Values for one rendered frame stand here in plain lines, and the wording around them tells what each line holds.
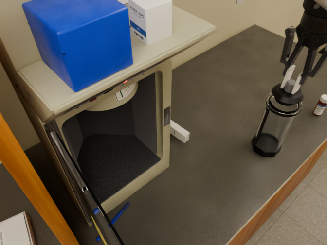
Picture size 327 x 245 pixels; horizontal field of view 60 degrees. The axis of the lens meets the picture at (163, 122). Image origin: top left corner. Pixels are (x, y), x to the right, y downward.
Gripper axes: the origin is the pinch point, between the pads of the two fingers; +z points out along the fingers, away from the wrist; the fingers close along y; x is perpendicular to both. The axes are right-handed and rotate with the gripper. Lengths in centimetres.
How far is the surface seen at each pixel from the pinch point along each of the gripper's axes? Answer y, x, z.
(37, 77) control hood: 13, 62, -26
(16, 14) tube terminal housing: 17, 61, -33
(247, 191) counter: -6.9, 19.3, 31.4
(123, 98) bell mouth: 18.8, 45.1, -7.5
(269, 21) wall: 59, -96, 39
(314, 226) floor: -32, -50, 125
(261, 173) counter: -5.7, 10.2, 31.3
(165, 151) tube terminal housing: 17.2, 33.6, 21.1
